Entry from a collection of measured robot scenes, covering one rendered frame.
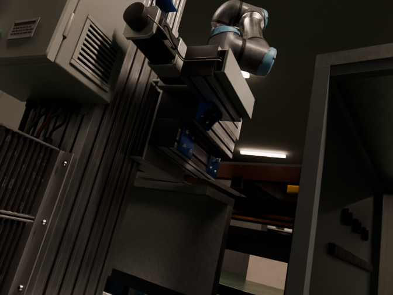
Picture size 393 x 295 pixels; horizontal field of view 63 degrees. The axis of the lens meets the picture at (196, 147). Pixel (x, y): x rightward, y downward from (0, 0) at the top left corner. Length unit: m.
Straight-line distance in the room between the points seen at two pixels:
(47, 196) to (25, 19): 0.40
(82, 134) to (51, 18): 0.27
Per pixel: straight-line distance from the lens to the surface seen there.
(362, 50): 0.95
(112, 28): 0.86
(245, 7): 1.64
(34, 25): 0.80
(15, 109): 4.63
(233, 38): 1.24
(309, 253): 0.80
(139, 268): 1.46
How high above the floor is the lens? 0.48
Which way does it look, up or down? 16 degrees up
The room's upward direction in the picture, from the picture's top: 13 degrees clockwise
